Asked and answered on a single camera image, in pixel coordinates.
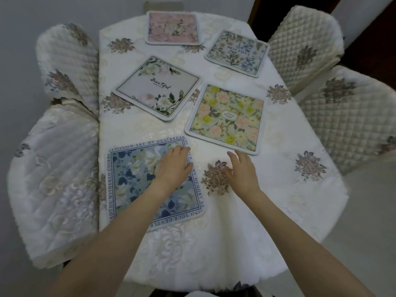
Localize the yellow pink floral placemat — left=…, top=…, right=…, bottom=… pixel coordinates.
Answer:
left=184, top=83, right=265, bottom=156

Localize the pale green blue floral placemat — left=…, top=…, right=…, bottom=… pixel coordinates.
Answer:
left=204, top=30, right=270, bottom=78

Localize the white placemat with corner flowers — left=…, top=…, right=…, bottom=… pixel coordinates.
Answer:
left=113, top=55, right=202, bottom=122

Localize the white floral embroidered tablecloth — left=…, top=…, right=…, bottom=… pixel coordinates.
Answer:
left=98, top=10, right=350, bottom=291

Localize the person's right forearm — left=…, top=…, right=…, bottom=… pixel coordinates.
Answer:
left=246, top=189, right=377, bottom=297

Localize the person's right hand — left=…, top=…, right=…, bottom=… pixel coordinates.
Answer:
left=221, top=150, right=262, bottom=199

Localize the person's left forearm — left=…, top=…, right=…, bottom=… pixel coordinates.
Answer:
left=43, top=182, right=179, bottom=297

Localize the person's left hand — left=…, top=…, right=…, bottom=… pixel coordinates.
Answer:
left=153, top=145, right=194, bottom=191

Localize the chair with cream quilted cover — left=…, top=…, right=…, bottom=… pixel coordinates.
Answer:
left=293, top=65, right=396, bottom=176
left=7, top=99, right=101, bottom=270
left=267, top=5, right=345, bottom=95
left=35, top=23, right=100, bottom=117

